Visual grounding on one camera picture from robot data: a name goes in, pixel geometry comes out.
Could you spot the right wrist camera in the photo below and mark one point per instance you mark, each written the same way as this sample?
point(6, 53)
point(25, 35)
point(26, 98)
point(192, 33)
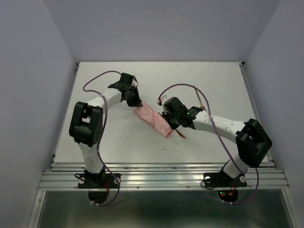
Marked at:
point(162, 100)

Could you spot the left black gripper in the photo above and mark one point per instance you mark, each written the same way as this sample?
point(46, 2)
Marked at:
point(137, 102)

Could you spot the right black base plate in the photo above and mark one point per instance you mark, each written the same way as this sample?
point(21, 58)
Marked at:
point(214, 180)

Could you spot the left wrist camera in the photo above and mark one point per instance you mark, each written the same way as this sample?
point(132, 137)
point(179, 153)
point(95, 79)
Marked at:
point(135, 82)

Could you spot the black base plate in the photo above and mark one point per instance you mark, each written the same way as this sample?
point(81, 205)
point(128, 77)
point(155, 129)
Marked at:
point(106, 182)
point(214, 180)

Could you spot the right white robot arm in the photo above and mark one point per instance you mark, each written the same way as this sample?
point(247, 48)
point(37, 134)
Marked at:
point(252, 141)

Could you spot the pink cloth napkin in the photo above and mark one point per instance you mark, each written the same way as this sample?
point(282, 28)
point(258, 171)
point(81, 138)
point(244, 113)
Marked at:
point(152, 118)

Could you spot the brown wooden knife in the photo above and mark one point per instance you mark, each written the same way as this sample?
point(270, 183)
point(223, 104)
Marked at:
point(199, 99)

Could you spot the aluminium rail frame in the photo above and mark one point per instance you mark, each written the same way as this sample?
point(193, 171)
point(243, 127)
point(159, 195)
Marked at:
point(161, 177)

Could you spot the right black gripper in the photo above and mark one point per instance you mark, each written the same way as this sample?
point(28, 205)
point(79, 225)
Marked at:
point(166, 114)

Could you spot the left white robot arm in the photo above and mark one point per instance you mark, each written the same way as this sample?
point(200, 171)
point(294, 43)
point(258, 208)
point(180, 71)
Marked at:
point(88, 125)

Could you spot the brown wooden fork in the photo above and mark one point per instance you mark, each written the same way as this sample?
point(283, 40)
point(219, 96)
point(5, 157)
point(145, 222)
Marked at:
point(180, 134)

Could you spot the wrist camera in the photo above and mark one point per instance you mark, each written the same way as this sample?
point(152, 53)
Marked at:
point(135, 82)
point(162, 100)

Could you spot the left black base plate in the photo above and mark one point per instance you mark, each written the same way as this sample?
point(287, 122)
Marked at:
point(106, 182)

